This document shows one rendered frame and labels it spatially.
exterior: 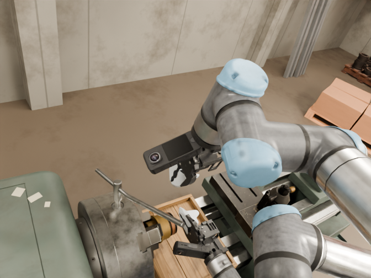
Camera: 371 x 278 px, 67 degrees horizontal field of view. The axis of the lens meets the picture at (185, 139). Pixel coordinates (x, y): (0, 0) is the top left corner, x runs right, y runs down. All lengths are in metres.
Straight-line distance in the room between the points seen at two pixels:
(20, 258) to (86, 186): 1.72
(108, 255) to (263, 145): 0.52
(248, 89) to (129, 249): 0.52
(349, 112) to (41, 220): 3.78
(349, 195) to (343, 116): 3.75
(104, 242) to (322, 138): 0.56
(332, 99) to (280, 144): 3.71
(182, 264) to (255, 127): 0.84
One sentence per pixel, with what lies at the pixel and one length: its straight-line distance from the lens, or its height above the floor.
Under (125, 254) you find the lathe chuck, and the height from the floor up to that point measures 1.21.
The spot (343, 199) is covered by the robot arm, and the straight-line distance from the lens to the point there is 0.40.
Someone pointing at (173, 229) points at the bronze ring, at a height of 1.10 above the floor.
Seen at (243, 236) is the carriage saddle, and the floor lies 0.90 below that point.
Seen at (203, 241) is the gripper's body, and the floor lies 1.09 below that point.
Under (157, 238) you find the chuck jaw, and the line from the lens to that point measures 0.83.
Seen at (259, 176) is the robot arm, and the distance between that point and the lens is 0.39.
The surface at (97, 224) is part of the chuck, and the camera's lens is 0.78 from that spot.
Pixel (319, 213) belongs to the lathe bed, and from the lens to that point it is 1.63.
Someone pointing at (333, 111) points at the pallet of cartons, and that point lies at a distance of 4.14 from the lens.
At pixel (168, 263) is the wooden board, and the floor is 0.89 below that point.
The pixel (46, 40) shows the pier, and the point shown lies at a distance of 2.85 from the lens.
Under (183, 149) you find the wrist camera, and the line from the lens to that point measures 0.54.
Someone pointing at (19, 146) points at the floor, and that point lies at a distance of 2.80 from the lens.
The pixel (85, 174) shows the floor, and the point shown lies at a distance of 2.51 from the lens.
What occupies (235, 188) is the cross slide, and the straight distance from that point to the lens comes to 1.32.
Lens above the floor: 1.91
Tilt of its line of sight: 40 degrees down
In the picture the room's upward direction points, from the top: 17 degrees clockwise
